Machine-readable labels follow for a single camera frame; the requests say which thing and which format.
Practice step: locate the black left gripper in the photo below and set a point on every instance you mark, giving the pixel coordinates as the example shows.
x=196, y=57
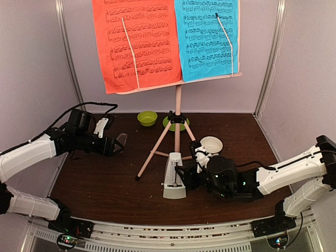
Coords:
x=107, y=150

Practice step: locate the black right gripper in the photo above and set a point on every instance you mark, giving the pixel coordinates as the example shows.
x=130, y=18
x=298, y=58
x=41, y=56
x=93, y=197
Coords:
x=189, y=179

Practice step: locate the clear metronome cover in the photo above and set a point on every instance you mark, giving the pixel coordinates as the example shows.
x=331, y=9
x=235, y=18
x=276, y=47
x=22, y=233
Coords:
x=122, y=137

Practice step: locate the grey metronome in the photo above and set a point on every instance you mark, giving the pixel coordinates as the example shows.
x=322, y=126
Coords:
x=173, y=187

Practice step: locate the pink music stand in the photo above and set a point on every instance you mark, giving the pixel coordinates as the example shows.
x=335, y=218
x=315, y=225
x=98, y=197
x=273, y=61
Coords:
x=176, y=117

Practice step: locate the blue cloth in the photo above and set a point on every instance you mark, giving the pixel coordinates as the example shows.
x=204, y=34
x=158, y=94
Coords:
x=208, y=38

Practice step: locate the red sheet music mat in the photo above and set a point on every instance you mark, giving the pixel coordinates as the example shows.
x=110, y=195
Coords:
x=137, y=44

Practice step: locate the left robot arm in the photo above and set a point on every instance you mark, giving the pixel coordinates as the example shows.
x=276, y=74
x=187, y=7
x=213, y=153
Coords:
x=55, y=141

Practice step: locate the white bowl dark outside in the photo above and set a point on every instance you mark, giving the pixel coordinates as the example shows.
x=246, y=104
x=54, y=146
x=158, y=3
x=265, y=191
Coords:
x=212, y=144

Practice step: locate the small green bowl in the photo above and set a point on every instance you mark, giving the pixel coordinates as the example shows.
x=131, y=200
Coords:
x=147, y=118

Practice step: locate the green plate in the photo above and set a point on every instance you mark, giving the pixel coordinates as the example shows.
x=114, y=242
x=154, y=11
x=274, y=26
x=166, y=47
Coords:
x=172, y=127

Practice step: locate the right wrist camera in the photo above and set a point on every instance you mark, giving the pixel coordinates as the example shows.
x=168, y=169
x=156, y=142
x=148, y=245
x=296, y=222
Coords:
x=200, y=155

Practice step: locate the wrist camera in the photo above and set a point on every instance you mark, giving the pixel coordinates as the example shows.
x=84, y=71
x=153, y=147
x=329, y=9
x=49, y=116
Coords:
x=200, y=155
x=103, y=124

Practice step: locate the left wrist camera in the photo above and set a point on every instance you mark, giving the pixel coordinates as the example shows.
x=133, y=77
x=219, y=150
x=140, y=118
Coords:
x=103, y=124

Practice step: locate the aluminium front rail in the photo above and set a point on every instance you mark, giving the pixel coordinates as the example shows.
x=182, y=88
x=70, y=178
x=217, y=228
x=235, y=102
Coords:
x=229, y=236

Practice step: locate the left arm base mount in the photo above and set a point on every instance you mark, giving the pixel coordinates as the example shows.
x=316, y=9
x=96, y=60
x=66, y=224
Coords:
x=70, y=236

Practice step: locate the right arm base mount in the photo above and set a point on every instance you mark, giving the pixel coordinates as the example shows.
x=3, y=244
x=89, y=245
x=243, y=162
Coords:
x=275, y=231

